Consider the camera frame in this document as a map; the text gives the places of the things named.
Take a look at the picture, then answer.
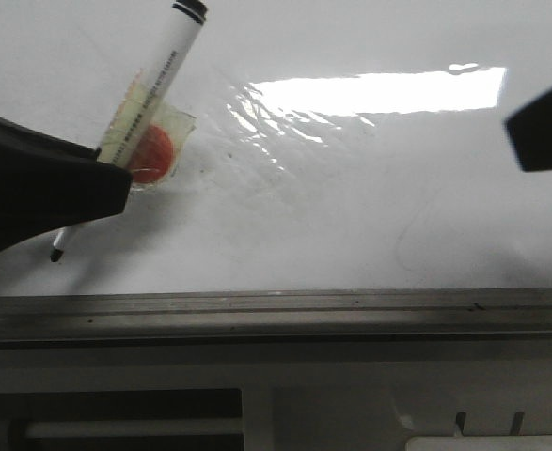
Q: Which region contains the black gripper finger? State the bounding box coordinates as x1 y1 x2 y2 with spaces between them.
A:
0 117 132 252
504 88 552 173

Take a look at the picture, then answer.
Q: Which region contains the white black whiteboard marker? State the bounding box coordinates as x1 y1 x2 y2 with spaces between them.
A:
49 0 210 264

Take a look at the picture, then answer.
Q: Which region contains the red round magnet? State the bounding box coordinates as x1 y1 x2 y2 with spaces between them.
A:
127 124 174 185

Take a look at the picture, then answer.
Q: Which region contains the white whiteboard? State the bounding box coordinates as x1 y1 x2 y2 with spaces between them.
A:
0 1 552 296

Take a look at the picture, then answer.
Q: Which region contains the grey aluminium whiteboard frame rail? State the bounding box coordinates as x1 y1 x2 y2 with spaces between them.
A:
0 288 552 347

